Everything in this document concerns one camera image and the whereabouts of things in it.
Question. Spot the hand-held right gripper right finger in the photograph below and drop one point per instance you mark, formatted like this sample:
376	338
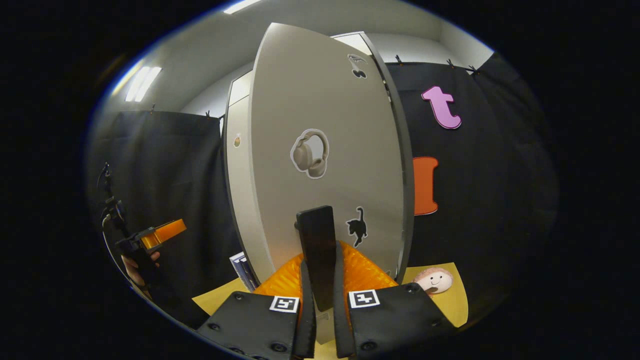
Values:
342	315

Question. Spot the beige door with headphones sticker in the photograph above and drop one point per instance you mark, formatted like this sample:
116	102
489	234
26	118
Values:
310	100

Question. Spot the ceiling light panel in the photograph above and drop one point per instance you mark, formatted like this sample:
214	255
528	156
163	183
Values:
142	84
242	5

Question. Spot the beige double-door shoe cabinet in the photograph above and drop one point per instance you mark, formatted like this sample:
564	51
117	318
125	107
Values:
407	200

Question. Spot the white and blue books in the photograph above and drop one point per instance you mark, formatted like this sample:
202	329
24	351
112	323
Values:
243	270

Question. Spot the beige door with camera sticker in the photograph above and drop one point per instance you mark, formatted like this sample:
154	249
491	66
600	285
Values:
240	200

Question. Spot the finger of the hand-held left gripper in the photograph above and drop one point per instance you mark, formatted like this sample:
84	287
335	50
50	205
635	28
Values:
165	232

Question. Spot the black backdrop cloth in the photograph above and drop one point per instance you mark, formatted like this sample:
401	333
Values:
165	165

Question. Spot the beige plush toy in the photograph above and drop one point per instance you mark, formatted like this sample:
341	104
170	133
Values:
434	280

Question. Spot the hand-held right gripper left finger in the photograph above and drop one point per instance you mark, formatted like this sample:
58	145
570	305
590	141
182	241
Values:
305	310

